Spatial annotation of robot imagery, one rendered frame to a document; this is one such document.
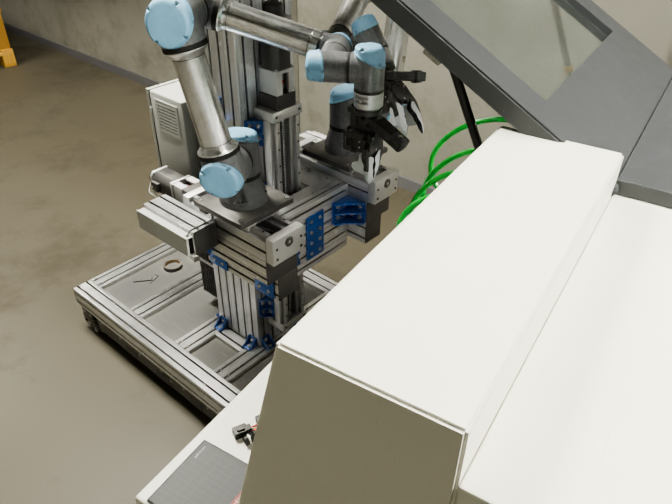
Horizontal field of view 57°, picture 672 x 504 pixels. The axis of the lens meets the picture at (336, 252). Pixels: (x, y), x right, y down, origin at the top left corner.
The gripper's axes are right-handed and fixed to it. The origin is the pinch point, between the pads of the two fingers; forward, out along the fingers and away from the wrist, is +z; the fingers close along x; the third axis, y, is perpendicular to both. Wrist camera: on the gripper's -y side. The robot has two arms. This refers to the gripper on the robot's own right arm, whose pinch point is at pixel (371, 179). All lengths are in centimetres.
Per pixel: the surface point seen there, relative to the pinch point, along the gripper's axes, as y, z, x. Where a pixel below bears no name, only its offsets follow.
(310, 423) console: -44, -23, 93
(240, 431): -11, 22, 72
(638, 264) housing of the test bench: -69, -25, 43
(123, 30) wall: 397, 77, -251
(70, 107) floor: 387, 122, -173
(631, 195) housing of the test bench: -64, -26, 23
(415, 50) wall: 85, 30, -204
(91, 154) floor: 299, 122, -122
